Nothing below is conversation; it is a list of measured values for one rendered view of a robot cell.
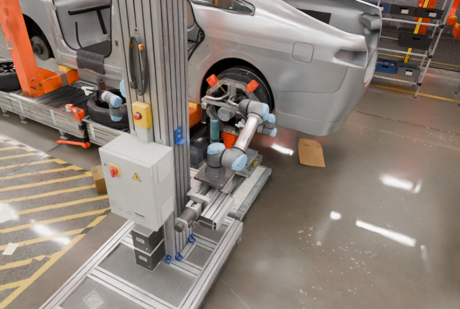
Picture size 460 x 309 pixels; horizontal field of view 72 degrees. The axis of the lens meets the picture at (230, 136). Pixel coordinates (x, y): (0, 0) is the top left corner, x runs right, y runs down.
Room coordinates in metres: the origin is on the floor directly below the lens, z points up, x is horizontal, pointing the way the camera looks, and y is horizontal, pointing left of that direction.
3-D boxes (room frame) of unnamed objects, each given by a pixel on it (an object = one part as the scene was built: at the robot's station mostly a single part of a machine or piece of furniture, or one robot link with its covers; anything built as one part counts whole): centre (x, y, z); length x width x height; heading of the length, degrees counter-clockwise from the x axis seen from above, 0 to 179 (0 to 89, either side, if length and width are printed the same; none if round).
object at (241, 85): (2.73, -0.01, 0.85); 0.54 x 0.07 x 0.54; 65
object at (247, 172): (2.89, -0.08, 0.13); 0.50 x 0.36 x 0.10; 65
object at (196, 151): (2.78, 0.31, 0.26); 0.42 x 0.18 x 0.35; 155
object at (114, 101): (2.02, 0.83, 1.21); 0.11 x 0.08 x 0.09; 52
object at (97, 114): (3.46, 1.40, 0.39); 0.66 x 0.66 x 0.24
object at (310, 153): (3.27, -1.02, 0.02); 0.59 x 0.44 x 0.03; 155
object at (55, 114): (3.18, 1.74, 0.28); 2.47 x 0.09 x 0.22; 65
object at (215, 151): (1.76, 0.08, 0.98); 0.13 x 0.12 x 0.14; 64
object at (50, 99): (3.53, 1.57, 0.14); 2.47 x 0.85 x 0.27; 65
